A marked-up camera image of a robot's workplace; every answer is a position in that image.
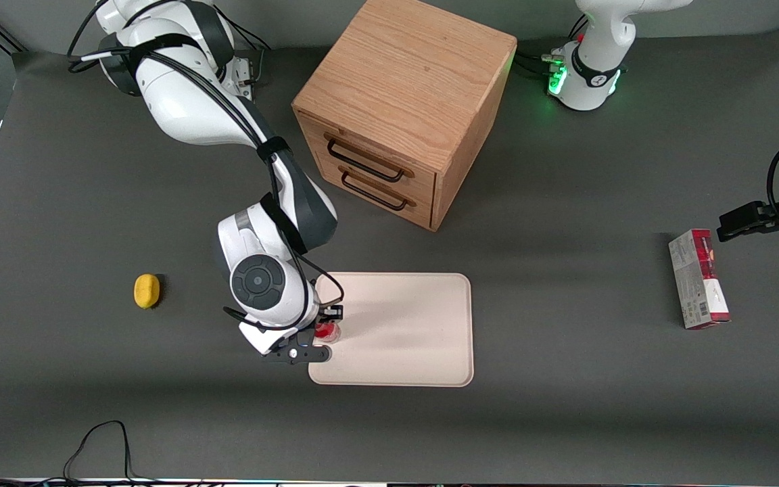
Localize yellow lemon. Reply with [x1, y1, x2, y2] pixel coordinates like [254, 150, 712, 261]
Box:
[134, 273, 161, 310]

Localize black base cables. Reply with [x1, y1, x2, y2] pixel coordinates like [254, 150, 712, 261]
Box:
[217, 7, 275, 85]
[515, 14, 590, 78]

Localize white rectangular tray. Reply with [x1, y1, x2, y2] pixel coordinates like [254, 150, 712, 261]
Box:
[308, 272, 475, 388]

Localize red plaid carton box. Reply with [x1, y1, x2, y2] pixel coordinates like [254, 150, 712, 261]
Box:
[668, 229, 732, 330]

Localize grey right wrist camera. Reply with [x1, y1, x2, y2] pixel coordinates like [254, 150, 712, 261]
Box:
[260, 345, 333, 366]

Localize black metal drawer handle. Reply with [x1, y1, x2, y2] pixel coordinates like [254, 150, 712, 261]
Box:
[339, 166, 417, 212]
[325, 133, 415, 183]

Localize black left base cables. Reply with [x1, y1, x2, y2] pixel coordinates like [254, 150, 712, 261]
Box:
[515, 14, 590, 78]

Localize wooden two-drawer cabinet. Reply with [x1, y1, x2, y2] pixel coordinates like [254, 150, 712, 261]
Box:
[291, 0, 518, 233]

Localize black right base cables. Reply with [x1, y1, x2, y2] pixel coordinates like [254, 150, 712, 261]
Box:
[217, 7, 275, 85]

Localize black looped table cable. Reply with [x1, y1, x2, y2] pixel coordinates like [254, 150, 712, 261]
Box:
[0, 421, 160, 487]

